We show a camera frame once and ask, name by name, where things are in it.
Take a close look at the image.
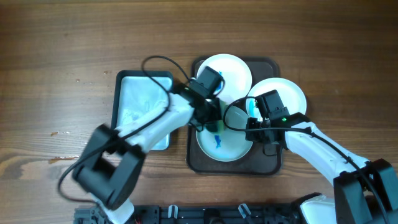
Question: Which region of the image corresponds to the green yellow sponge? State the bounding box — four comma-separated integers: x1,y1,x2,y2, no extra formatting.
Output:
205,119,225,134

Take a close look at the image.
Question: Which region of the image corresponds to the grey-white plate bottom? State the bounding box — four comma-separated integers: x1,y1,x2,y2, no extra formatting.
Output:
196,106,252,162

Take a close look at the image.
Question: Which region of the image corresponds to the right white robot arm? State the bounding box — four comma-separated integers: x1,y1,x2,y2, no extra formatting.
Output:
246,113,397,223

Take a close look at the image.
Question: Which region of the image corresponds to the right black cable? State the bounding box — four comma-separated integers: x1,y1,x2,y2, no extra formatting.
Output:
223,96,389,224

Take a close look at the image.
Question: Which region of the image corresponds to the black cable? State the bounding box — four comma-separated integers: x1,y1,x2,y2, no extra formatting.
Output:
57,55,192,205
223,96,389,224

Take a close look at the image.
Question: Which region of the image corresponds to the brown plastic serving tray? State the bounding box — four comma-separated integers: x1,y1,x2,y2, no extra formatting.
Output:
186,56,283,176

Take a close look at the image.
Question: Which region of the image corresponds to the left black cable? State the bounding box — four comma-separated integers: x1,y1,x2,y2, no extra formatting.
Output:
57,55,192,205

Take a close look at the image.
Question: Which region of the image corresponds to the white plate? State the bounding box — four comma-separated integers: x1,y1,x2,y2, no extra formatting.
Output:
248,78,307,114
196,54,252,105

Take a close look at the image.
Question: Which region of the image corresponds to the dark tray with water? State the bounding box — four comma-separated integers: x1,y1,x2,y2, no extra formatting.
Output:
111,70,173,137

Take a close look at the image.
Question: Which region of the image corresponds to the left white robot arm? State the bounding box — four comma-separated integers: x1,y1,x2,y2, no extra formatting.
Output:
72,84,225,223

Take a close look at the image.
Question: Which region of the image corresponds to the white plate top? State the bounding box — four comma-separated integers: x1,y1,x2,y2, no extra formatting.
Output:
196,54,252,105

